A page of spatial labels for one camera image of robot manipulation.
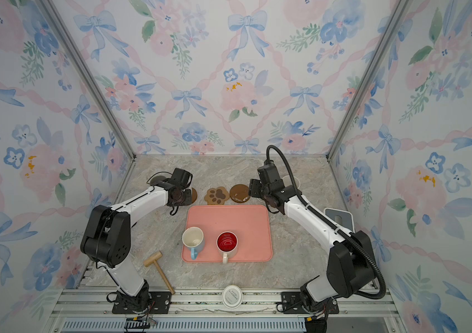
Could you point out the pink silicone tray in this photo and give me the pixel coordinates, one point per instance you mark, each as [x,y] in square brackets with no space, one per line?
[249,222]

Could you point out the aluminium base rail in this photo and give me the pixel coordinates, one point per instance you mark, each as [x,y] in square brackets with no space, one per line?
[88,309]

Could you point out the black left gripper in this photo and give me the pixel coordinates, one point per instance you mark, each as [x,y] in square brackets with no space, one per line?
[189,200]

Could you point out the cream mug blue handle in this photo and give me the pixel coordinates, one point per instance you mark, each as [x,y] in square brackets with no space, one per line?
[194,240]

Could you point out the grey mug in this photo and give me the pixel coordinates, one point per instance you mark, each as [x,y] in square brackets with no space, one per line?
[160,181]

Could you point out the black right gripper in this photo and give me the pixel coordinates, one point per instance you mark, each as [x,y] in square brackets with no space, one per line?
[254,186]

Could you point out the white round lid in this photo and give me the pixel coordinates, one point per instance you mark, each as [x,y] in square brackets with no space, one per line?
[232,296]

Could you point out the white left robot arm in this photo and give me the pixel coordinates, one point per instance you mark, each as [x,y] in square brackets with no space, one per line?
[107,237]

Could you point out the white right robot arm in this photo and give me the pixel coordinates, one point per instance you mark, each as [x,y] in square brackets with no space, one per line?
[351,265]

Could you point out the brown paw print coaster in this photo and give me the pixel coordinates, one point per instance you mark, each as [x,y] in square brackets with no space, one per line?
[217,196]

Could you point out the wooden mallet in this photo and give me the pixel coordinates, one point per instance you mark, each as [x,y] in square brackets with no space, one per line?
[153,261]

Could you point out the round cork wood coaster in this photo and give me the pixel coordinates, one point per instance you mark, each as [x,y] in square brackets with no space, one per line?
[194,195]

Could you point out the red interior mug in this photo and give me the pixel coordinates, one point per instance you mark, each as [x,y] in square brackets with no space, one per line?
[227,245]

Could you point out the dark brown round coaster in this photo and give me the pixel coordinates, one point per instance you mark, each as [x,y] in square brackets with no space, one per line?
[239,193]

